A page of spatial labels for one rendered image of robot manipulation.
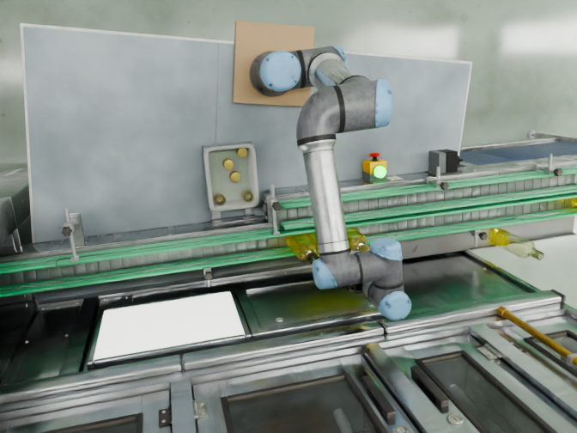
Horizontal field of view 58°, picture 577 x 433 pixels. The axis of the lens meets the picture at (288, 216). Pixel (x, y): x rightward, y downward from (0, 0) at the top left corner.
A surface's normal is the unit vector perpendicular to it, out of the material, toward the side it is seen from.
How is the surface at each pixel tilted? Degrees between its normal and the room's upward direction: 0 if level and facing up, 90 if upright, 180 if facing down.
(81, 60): 0
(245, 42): 4
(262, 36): 4
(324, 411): 90
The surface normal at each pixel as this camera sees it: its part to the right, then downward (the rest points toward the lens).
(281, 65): 0.04, 0.24
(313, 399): -0.06, -0.96
